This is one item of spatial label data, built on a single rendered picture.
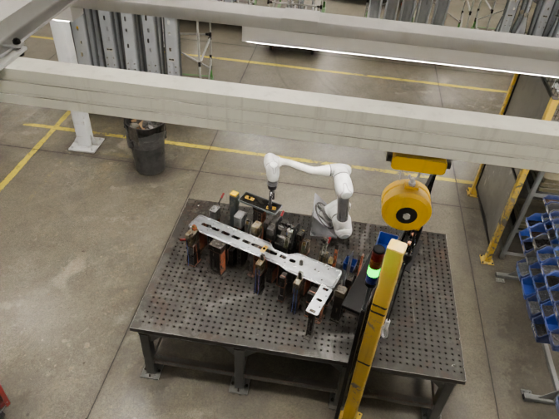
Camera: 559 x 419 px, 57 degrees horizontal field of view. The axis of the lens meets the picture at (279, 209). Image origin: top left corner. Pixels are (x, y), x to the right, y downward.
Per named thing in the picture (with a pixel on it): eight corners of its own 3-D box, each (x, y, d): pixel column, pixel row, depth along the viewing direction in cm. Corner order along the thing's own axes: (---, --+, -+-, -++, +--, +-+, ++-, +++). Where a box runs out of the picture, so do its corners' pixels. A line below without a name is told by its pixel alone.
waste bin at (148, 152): (124, 177, 656) (116, 127, 609) (139, 153, 697) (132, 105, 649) (162, 182, 652) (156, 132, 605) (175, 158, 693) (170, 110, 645)
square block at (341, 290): (328, 319, 417) (334, 290, 394) (333, 313, 423) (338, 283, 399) (338, 323, 415) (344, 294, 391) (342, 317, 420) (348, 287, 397)
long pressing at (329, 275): (185, 229, 447) (185, 227, 446) (200, 214, 462) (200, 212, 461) (332, 290, 403) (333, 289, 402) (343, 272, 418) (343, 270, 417)
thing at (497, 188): (493, 265, 572) (570, 104, 442) (481, 263, 573) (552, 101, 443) (477, 191, 674) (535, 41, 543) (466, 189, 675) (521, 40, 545)
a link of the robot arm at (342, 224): (348, 220, 486) (353, 240, 474) (331, 223, 486) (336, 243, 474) (351, 169, 423) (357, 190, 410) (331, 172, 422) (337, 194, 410)
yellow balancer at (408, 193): (346, 343, 196) (390, 151, 139) (347, 321, 203) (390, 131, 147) (393, 351, 194) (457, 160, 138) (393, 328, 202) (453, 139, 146)
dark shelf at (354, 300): (340, 307, 389) (341, 304, 387) (379, 235, 451) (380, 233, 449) (368, 319, 382) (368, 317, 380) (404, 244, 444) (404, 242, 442)
